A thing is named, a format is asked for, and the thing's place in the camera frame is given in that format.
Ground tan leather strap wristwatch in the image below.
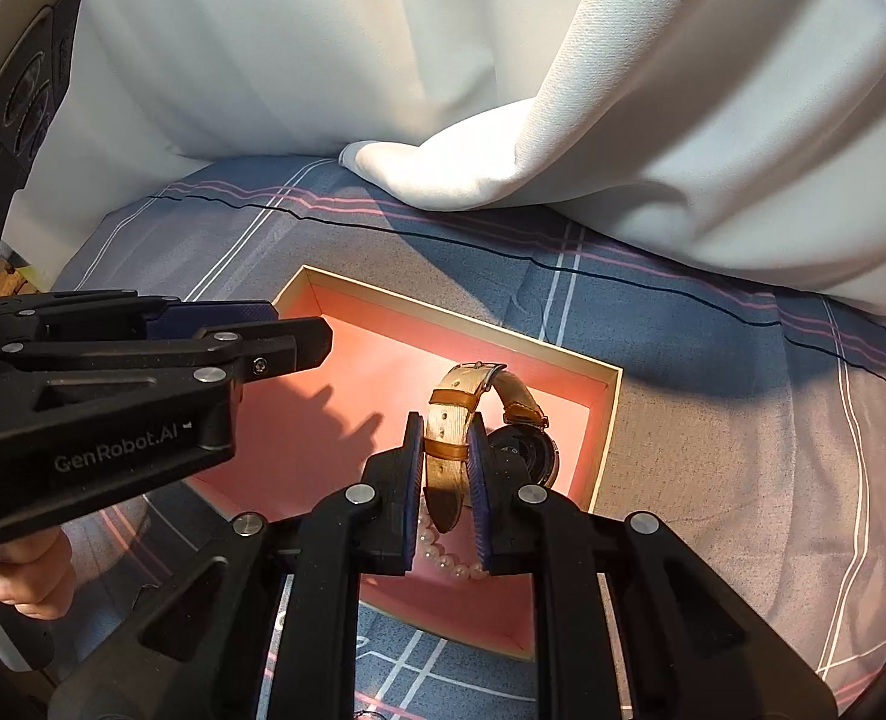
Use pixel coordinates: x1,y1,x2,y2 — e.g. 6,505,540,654
422,361,562,530

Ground pink lined jewelry box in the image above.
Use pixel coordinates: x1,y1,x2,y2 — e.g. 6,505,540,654
180,264,624,662

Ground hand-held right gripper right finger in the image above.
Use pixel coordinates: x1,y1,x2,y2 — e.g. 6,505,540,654
465,422,839,720

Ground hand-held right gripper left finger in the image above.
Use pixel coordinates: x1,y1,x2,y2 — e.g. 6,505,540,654
49,411,424,720

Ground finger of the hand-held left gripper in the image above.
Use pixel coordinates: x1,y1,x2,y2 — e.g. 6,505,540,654
0,291,277,350
0,315,334,398

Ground person's left hand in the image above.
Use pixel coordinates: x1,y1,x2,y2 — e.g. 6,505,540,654
0,529,76,620

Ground white curtain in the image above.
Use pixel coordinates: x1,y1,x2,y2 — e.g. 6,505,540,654
4,0,886,352

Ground white pearl necklace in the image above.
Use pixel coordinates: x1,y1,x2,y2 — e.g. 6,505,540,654
417,514,490,583

